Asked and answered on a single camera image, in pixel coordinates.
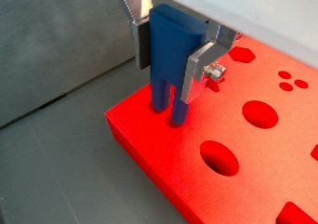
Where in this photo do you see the blue two-pronged peg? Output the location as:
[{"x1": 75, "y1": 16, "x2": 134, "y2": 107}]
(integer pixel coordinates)
[{"x1": 150, "y1": 4, "x2": 207, "y2": 125}]

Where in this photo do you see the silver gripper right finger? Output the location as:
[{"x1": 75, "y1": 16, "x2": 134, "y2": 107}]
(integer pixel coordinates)
[{"x1": 182, "y1": 20, "x2": 238, "y2": 104}]

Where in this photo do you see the red shape-sorting board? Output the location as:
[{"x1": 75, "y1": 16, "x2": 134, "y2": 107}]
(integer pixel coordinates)
[{"x1": 106, "y1": 37, "x2": 318, "y2": 224}]

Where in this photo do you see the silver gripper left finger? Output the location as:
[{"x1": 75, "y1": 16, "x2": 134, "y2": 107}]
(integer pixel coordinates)
[{"x1": 119, "y1": 0, "x2": 153, "y2": 70}]

